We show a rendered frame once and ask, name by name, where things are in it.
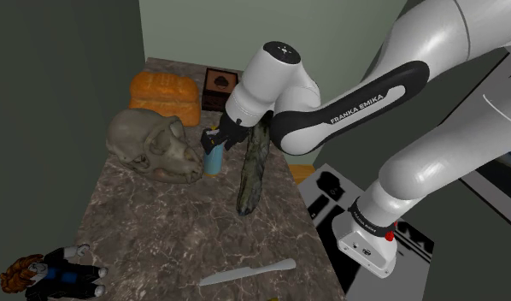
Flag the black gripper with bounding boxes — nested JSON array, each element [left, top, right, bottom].
[[200, 112, 252, 153]]

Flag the blue bottle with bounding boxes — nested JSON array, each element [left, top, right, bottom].
[[203, 125, 226, 178]]

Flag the dark green long bark piece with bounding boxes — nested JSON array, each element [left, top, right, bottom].
[[235, 109, 276, 217]]

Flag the dark brown box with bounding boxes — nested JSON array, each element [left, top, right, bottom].
[[201, 67, 240, 113]]

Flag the orange bread loaf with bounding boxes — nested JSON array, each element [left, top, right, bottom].
[[127, 71, 203, 127]]

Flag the grey animal skull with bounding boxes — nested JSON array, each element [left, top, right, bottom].
[[105, 108, 205, 185]]

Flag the orange wooden furniture piece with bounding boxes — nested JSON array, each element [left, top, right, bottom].
[[287, 163, 317, 186]]

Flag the patterned grey robot stand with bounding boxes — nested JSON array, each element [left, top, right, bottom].
[[298, 162, 436, 301]]

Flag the grey knife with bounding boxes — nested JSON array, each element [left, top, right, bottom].
[[198, 257, 297, 287]]

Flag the red-haired doll in black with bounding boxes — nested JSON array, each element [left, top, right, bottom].
[[0, 243, 109, 301]]

